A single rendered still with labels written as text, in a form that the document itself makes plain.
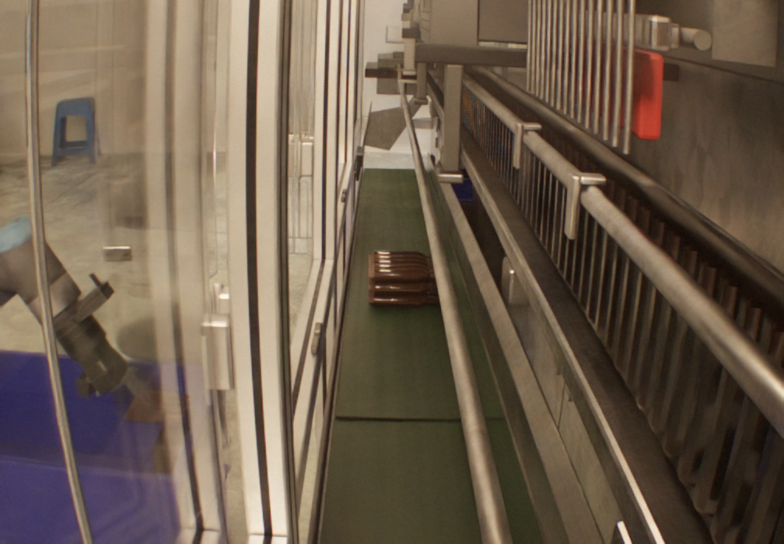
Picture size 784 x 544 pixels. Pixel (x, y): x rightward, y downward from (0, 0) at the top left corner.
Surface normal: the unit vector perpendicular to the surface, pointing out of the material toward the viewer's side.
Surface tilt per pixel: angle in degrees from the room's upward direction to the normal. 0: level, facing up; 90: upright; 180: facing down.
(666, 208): 90
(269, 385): 90
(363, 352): 2
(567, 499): 55
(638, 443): 0
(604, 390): 0
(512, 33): 90
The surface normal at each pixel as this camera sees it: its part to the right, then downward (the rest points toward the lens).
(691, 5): -1.00, -0.02
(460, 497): 0.03, -0.97
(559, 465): -0.80, -0.58
